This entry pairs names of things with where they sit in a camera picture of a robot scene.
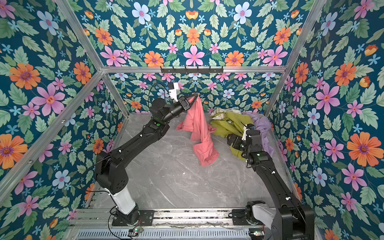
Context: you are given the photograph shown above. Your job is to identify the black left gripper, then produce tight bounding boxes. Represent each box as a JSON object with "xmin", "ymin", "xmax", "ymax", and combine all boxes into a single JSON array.
[{"xmin": 161, "ymin": 91, "xmax": 197, "ymax": 124}]

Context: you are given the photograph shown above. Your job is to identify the pink cloth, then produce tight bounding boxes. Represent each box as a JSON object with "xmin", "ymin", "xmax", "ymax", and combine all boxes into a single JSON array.
[{"xmin": 176, "ymin": 96, "xmax": 219, "ymax": 167}]

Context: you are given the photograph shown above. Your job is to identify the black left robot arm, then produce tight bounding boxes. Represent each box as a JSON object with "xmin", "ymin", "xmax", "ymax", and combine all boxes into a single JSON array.
[{"xmin": 94, "ymin": 94, "xmax": 198, "ymax": 226}]

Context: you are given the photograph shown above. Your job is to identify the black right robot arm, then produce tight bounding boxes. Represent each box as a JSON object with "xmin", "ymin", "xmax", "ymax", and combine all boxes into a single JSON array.
[{"xmin": 227, "ymin": 124, "xmax": 315, "ymax": 240}]

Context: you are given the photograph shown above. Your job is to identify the lavender purple cloth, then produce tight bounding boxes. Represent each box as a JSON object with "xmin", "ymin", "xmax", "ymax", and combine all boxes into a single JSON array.
[{"xmin": 244, "ymin": 111, "xmax": 274, "ymax": 156}]

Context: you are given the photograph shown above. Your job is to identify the lime green cloth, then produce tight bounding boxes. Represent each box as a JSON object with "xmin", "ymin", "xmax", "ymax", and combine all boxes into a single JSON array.
[{"xmin": 209, "ymin": 111, "xmax": 256, "ymax": 161}]

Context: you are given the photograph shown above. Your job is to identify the small black circuit board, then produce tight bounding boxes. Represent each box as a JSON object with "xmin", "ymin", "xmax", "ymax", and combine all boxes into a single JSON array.
[{"xmin": 249, "ymin": 229, "xmax": 265, "ymax": 240}]

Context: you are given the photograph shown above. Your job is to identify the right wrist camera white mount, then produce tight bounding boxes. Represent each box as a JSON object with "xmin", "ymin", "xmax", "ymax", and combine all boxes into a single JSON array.
[{"xmin": 242, "ymin": 126, "xmax": 248, "ymax": 141}]

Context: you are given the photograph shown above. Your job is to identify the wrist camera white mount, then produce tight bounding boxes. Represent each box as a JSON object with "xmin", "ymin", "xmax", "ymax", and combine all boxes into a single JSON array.
[
  {"xmin": 168, "ymin": 82, "xmax": 180, "ymax": 102},
  {"xmin": 242, "ymin": 126, "xmax": 248, "ymax": 141}
]

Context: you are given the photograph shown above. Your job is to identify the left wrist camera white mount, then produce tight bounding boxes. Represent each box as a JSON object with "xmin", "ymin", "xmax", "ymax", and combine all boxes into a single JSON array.
[{"xmin": 168, "ymin": 82, "xmax": 180, "ymax": 102}]

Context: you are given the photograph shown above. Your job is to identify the black hook rail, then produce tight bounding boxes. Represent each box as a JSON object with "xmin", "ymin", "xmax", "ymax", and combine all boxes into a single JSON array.
[{"xmin": 160, "ymin": 66, "xmax": 224, "ymax": 74}]

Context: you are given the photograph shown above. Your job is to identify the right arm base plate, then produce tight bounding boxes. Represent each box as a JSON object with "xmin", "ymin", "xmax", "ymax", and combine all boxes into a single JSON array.
[{"xmin": 228, "ymin": 208, "xmax": 275, "ymax": 226}]

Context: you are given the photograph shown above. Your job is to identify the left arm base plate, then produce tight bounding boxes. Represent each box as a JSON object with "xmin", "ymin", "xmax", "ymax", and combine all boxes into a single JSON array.
[{"xmin": 112, "ymin": 210, "xmax": 155, "ymax": 227}]

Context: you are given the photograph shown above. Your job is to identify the aluminium frame post back left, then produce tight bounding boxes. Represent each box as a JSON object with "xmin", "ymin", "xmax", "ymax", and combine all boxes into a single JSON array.
[{"xmin": 56, "ymin": 1, "xmax": 129, "ymax": 118}]

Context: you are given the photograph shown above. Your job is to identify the aluminium frame post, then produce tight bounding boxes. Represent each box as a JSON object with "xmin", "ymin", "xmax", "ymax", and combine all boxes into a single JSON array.
[
  {"xmin": 56, "ymin": 1, "xmax": 129, "ymax": 118},
  {"xmin": 264, "ymin": 0, "xmax": 327, "ymax": 117}
]

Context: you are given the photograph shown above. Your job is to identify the aluminium frame post back right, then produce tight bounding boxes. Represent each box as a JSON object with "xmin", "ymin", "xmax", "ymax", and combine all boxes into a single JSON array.
[{"xmin": 264, "ymin": 0, "xmax": 327, "ymax": 117}]

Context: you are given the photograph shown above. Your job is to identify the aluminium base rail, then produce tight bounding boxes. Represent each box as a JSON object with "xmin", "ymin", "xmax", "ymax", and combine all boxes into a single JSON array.
[{"xmin": 64, "ymin": 208, "xmax": 273, "ymax": 240}]

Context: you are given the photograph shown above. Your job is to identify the aluminium frame beam left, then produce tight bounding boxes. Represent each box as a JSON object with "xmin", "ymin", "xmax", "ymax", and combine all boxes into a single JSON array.
[{"xmin": 1, "ymin": 71, "xmax": 103, "ymax": 204}]

